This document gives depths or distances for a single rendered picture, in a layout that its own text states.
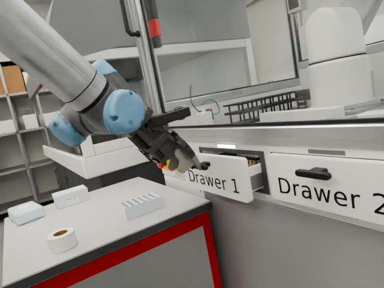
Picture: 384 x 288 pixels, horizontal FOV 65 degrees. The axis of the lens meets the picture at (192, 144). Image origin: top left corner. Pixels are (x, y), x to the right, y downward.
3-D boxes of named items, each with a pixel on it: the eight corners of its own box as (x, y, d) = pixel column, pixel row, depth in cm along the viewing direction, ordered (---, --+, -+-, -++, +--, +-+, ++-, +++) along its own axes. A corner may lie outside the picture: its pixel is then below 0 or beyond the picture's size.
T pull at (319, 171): (328, 181, 53) (328, 174, 53) (294, 176, 60) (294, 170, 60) (340, 175, 55) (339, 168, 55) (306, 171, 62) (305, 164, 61)
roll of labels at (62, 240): (58, 255, 76) (54, 241, 76) (45, 250, 81) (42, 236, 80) (82, 242, 81) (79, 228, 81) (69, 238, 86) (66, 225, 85)
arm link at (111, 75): (69, 86, 66) (93, 62, 70) (106, 120, 70) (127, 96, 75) (81, 75, 60) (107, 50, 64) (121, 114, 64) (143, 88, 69)
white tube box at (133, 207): (127, 220, 92) (124, 208, 91) (119, 214, 99) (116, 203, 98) (163, 207, 98) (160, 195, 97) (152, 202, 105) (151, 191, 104)
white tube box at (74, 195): (57, 210, 117) (54, 197, 116) (54, 205, 124) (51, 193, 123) (90, 199, 123) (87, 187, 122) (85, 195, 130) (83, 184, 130)
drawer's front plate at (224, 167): (248, 203, 71) (241, 159, 70) (186, 186, 96) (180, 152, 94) (254, 201, 72) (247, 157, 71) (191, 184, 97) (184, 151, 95)
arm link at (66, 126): (63, 121, 53) (101, 81, 58) (38, 123, 60) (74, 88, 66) (93, 151, 57) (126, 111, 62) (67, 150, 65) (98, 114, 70)
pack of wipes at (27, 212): (46, 216, 111) (43, 204, 111) (18, 227, 105) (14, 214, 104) (35, 210, 123) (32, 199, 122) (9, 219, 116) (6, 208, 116)
